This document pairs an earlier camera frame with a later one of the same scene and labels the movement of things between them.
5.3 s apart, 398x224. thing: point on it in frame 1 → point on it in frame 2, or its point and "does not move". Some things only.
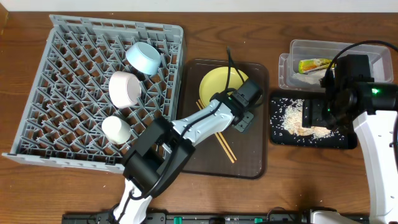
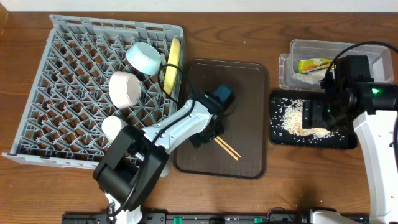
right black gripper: (312, 112) does not move
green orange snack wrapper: (306, 65) does not move
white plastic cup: (116, 130) does not move
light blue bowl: (143, 57) does not move
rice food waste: (286, 120) does not move
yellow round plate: (216, 81) → (172, 71)
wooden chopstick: (219, 140) → (229, 146)
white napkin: (313, 78) does not move
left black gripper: (244, 121) → (204, 137)
